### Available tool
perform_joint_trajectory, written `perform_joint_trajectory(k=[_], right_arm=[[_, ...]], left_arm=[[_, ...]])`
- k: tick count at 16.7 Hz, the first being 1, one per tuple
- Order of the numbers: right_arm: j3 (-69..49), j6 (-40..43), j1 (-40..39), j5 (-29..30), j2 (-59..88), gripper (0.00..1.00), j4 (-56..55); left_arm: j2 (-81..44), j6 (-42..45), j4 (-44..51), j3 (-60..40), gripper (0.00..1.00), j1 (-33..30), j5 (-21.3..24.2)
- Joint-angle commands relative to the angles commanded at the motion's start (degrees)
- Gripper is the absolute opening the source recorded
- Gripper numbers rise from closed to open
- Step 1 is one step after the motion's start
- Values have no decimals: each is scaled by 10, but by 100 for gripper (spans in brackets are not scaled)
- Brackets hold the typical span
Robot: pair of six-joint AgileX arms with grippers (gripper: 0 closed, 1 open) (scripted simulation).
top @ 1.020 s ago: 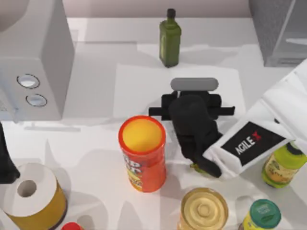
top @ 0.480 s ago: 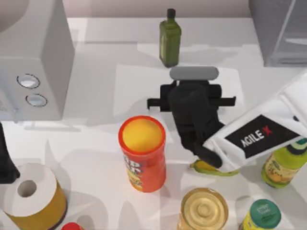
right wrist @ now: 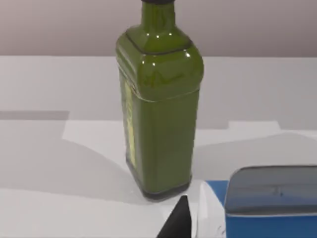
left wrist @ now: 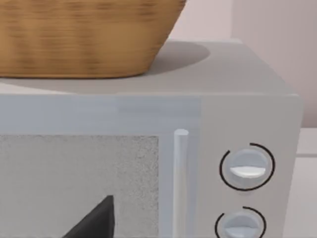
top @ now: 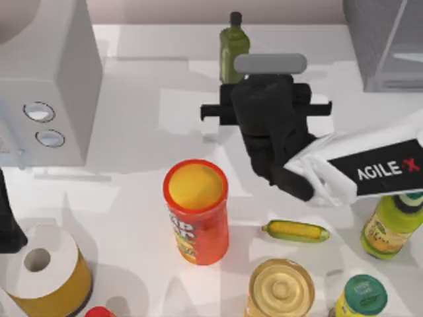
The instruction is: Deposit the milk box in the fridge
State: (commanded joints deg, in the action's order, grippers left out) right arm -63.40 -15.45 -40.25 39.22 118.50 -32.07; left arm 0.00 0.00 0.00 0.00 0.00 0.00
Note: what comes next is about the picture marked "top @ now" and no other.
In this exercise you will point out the dark green bottle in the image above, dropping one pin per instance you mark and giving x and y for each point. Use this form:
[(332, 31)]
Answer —
[(234, 46)]

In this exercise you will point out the pale microwave oven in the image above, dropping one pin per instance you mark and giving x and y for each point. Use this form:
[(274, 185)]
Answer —
[(49, 66)]

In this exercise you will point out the pale grey rounded box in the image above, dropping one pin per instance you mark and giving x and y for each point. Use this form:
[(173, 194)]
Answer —
[(271, 63)]

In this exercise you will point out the large microwave knob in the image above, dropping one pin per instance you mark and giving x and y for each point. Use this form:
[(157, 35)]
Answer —
[(39, 111)]

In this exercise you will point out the white and yellow roll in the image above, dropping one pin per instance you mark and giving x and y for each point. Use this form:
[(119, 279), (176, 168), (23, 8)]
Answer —
[(53, 274)]

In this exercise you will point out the orange chips can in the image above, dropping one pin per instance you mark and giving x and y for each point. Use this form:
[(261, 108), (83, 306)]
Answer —
[(201, 228)]

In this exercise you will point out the red bottle cap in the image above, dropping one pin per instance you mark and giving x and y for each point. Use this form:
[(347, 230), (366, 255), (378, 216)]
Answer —
[(99, 312)]

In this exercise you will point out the small microwave knob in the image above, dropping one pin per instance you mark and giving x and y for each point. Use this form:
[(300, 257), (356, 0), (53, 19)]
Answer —
[(50, 138)]

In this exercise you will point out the yellow jar with green lid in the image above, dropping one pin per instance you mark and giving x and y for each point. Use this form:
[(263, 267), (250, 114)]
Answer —
[(363, 297)]

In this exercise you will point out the yellow corn cob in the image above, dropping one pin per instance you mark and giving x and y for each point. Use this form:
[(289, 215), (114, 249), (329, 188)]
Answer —
[(295, 231)]

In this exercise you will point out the yellow-green bottle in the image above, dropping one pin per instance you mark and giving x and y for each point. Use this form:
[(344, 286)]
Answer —
[(386, 231)]

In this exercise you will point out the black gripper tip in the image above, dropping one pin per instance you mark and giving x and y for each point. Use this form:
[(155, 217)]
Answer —
[(8, 224)]

